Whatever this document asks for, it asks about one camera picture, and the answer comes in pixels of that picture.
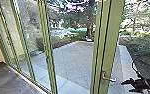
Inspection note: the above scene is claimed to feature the green framed glass door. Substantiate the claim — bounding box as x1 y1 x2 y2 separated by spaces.
99 0 150 94
37 0 104 94

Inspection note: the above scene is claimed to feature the long green hedge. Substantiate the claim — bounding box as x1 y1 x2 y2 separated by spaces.
35 31 89 51

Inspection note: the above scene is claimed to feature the green framed glass panel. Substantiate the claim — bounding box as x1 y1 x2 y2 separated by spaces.
10 0 55 93
0 0 34 81

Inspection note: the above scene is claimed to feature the green shrub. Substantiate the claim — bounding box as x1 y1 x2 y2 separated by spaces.
119 33 150 68

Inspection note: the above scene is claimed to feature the large tree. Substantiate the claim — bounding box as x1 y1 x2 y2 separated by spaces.
57 0 102 39

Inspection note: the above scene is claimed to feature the metal door handle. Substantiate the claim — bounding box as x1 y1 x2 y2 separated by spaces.
100 70 118 83

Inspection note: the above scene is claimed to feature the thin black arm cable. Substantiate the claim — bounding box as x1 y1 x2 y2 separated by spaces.
130 58 150 83

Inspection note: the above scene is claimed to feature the thin trunk tree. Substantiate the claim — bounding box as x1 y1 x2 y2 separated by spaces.
122 0 150 34

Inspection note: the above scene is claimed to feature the white garden bench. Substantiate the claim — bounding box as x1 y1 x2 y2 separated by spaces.
85 35 94 43

